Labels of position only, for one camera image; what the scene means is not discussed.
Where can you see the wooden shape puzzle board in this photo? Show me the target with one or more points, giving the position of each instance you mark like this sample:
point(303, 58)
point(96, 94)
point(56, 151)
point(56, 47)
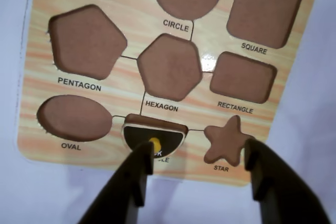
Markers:
point(168, 64)

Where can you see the black semicircle piece yellow pin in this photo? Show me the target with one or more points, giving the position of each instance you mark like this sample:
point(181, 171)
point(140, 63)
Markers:
point(136, 134)

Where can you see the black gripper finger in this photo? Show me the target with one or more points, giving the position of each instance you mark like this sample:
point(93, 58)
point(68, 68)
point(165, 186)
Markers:
point(283, 195)
point(126, 182)

